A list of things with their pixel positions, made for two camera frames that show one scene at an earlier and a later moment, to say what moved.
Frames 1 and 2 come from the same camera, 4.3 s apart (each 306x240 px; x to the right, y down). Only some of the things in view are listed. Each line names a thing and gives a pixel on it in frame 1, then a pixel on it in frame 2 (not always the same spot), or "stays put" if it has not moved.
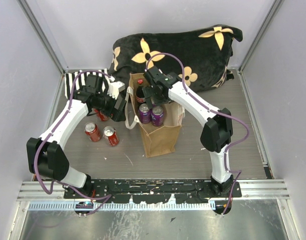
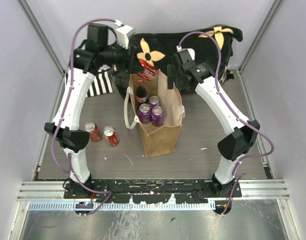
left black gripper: (118, 115) to (130, 64)
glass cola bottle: (139, 99) stays put
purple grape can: (144, 115) stays put
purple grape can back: (153, 102) stays put
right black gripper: (148, 91) to (172, 72)
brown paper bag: (158, 140) stays put
